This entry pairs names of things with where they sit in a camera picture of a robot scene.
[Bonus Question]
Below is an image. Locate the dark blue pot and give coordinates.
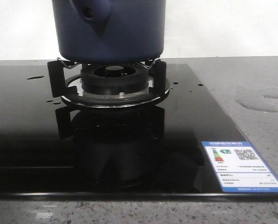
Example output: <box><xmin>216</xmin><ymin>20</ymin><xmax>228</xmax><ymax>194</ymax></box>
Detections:
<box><xmin>52</xmin><ymin>0</ymin><xmax>166</xmax><ymax>63</ymax></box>

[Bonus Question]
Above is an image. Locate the black glass gas stove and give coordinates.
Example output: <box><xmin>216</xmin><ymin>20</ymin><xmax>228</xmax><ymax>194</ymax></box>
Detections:
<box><xmin>0</xmin><ymin>64</ymin><xmax>278</xmax><ymax>201</ymax></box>

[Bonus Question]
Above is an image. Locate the right gas burner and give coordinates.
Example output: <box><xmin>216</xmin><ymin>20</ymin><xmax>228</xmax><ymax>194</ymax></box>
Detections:
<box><xmin>47</xmin><ymin>58</ymin><xmax>170</xmax><ymax>108</ymax></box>

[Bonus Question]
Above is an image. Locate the blue energy label sticker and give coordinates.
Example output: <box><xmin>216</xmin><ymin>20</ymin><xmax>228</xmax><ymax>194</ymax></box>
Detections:
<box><xmin>202</xmin><ymin>141</ymin><xmax>278</xmax><ymax>193</ymax></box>

